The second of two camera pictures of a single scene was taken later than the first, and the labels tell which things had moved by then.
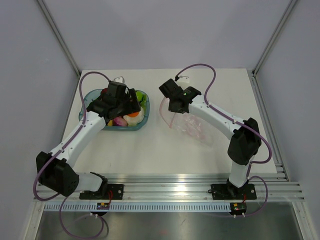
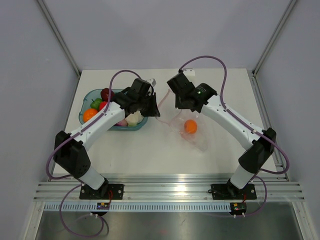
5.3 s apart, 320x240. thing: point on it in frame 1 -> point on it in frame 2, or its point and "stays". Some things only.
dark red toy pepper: x=103 y=92 stays
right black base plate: x=226 y=191 stays
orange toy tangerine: x=134 y=114 -> x=190 y=126
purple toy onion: x=120 y=121 stays
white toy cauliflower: x=131 y=121 stays
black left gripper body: x=126 y=107 -> x=147 y=105
